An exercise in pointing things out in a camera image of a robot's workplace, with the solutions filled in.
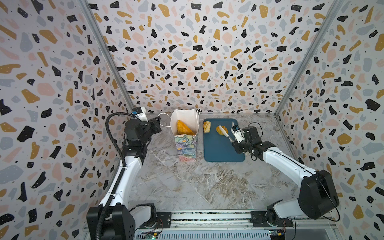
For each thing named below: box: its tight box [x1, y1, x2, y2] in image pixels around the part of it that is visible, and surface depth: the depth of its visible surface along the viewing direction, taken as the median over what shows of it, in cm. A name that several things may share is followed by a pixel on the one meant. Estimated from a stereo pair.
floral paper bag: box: [170, 109, 199, 162], surface depth 88 cm
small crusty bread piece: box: [203, 120, 211, 134], surface depth 108 cm
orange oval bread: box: [176, 120, 195, 136], surface depth 94 cm
